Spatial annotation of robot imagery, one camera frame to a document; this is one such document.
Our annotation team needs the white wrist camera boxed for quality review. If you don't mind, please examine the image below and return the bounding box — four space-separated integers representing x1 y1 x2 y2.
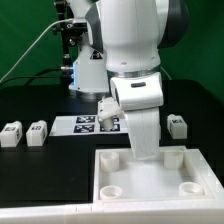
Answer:
110 72 163 111

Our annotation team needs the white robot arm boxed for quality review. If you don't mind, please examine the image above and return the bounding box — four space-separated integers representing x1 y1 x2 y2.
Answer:
65 0 188 160

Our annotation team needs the white square table top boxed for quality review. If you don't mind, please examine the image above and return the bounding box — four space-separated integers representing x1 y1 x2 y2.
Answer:
93 146 224 208

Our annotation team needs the black cable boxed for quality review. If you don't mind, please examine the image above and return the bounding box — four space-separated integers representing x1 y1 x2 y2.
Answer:
0 66 73 89

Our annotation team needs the grey cable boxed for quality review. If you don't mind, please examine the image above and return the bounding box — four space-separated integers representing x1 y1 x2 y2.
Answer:
0 18 74 84

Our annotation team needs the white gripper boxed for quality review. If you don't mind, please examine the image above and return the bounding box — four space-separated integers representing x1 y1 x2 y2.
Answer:
126 108 160 160

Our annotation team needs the white sheet with markers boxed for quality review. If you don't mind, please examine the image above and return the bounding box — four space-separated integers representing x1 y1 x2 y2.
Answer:
50 115 127 137

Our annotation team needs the white obstacle fence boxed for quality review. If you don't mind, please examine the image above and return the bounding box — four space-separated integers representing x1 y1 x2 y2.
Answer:
0 200 224 224

